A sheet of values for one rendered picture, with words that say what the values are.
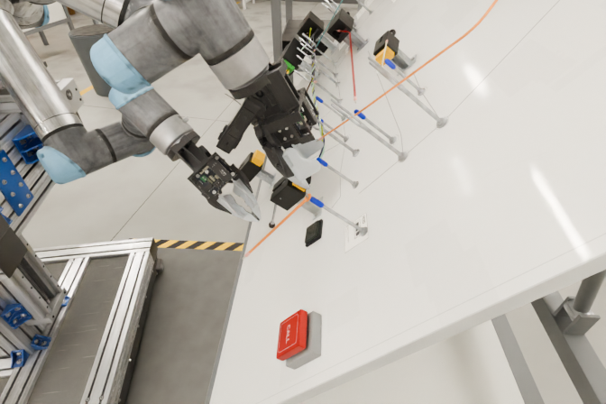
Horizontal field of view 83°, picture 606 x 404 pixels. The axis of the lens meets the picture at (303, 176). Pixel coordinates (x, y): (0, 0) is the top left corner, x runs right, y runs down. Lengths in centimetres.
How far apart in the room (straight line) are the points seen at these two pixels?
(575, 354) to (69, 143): 93
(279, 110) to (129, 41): 20
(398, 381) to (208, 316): 119
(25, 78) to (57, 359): 119
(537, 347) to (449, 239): 164
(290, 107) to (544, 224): 33
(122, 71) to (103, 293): 144
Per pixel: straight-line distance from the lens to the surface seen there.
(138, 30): 48
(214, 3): 45
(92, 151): 76
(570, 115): 41
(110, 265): 193
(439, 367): 87
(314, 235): 60
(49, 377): 172
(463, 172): 44
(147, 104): 70
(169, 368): 178
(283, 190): 60
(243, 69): 47
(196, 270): 202
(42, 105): 79
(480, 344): 92
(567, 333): 76
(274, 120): 50
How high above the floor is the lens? 155
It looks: 38 degrees down
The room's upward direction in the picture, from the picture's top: straight up
